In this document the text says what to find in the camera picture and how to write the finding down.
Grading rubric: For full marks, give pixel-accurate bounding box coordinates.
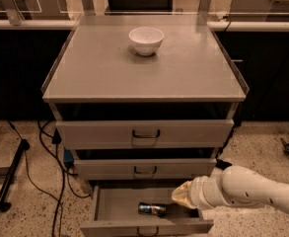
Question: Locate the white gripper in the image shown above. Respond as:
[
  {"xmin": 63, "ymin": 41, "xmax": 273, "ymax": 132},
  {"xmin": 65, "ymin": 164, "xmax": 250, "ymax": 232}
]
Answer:
[{"xmin": 172, "ymin": 176, "xmax": 226, "ymax": 210}]

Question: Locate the redbull can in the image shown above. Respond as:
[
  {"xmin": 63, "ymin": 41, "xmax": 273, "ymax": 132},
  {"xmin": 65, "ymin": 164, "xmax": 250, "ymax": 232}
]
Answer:
[{"xmin": 138, "ymin": 202, "xmax": 166, "ymax": 215}]

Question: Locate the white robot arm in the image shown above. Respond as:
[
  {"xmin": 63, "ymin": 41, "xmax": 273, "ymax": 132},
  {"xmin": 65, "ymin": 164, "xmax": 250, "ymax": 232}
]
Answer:
[{"xmin": 172, "ymin": 165, "xmax": 289, "ymax": 214}]

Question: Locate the grey middle drawer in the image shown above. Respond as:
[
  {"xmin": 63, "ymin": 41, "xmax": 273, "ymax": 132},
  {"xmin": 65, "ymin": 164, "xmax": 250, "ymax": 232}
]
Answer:
[{"xmin": 74, "ymin": 158, "xmax": 216, "ymax": 180}]

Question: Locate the grey drawer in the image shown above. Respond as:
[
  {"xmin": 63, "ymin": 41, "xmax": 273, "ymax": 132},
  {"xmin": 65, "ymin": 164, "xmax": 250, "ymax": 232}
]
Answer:
[
  {"xmin": 74, "ymin": 158, "xmax": 216, "ymax": 180},
  {"xmin": 81, "ymin": 182, "xmax": 214, "ymax": 237},
  {"xmin": 56, "ymin": 119, "xmax": 234, "ymax": 150}
]

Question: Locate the grey bottom drawer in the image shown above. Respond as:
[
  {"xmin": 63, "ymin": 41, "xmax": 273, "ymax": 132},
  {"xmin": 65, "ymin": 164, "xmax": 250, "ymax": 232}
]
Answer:
[{"xmin": 81, "ymin": 182, "xmax": 214, "ymax": 237}]

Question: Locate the grey top drawer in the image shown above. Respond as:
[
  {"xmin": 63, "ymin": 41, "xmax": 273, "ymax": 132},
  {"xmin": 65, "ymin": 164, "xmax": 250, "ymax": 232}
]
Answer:
[{"xmin": 56, "ymin": 119, "xmax": 234, "ymax": 150}]

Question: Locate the grey drawer cabinet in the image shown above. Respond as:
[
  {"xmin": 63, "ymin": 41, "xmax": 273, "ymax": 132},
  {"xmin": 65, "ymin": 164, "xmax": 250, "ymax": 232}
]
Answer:
[{"xmin": 40, "ymin": 14, "xmax": 250, "ymax": 237}]

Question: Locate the blue box behind cabinet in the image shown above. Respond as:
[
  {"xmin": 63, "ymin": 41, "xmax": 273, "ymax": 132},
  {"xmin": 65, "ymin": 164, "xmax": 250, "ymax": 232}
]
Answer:
[{"xmin": 63, "ymin": 149, "xmax": 74, "ymax": 166}]

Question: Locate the white ceramic bowl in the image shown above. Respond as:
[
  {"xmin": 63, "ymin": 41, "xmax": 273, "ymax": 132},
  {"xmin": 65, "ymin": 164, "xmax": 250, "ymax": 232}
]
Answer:
[{"xmin": 128, "ymin": 27, "xmax": 164, "ymax": 56}]

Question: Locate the black floor stand bar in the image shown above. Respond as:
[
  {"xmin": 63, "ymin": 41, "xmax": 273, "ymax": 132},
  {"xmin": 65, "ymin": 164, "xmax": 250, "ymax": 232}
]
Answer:
[{"xmin": 0, "ymin": 139, "xmax": 30, "ymax": 212}]

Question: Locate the black floor cable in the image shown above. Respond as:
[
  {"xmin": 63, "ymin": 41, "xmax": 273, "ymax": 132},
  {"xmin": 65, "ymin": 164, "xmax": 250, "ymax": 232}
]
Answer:
[{"xmin": 6, "ymin": 119, "xmax": 93, "ymax": 237}]

